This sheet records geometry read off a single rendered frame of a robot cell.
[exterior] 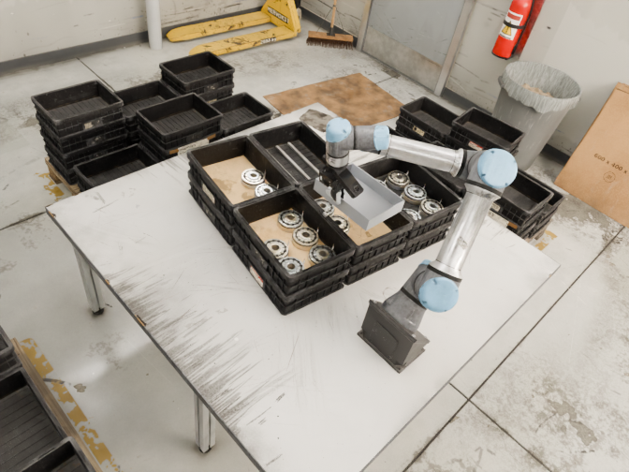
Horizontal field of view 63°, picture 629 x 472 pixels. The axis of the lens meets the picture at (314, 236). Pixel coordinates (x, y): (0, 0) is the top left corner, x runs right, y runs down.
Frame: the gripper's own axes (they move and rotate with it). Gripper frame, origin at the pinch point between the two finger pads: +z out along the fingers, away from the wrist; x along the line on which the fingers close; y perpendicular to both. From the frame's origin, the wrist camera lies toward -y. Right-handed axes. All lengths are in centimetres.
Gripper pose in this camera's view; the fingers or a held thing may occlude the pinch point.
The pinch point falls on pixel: (341, 201)
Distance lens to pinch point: 182.9
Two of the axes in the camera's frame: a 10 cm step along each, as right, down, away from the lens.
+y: -7.3, -5.5, 4.0
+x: -6.8, 6.1, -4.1
